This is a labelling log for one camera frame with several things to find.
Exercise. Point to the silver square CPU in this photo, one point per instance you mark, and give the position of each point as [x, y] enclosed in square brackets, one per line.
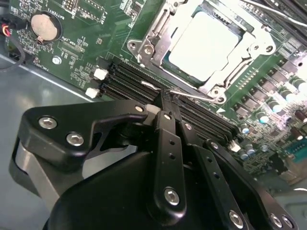
[206, 43]

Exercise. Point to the metal socket cover frame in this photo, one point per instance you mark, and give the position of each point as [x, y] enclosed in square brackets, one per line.
[161, 51]

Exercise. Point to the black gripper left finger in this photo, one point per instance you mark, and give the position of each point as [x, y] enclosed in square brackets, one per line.
[60, 124]

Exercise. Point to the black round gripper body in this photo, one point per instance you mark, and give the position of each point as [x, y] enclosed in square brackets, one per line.
[108, 196]

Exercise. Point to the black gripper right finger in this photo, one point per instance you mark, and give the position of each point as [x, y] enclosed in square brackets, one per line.
[242, 177]

